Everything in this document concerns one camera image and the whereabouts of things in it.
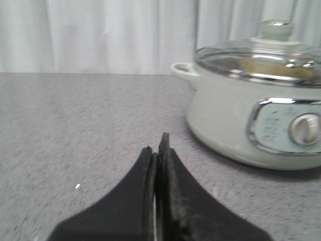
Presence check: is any white pleated curtain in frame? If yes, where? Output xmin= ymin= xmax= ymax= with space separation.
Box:
xmin=1 ymin=1 xmax=320 ymax=74

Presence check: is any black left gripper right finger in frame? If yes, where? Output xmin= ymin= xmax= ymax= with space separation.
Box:
xmin=157 ymin=133 xmax=272 ymax=240

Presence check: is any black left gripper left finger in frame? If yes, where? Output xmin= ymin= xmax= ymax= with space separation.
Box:
xmin=48 ymin=147 xmax=156 ymax=240

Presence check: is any glass pot lid with knob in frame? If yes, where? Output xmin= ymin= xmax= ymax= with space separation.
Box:
xmin=194 ymin=20 xmax=320 ymax=88

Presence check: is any pale green electric cooking pot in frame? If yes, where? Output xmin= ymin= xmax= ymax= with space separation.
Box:
xmin=171 ymin=63 xmax=320 ymax=170

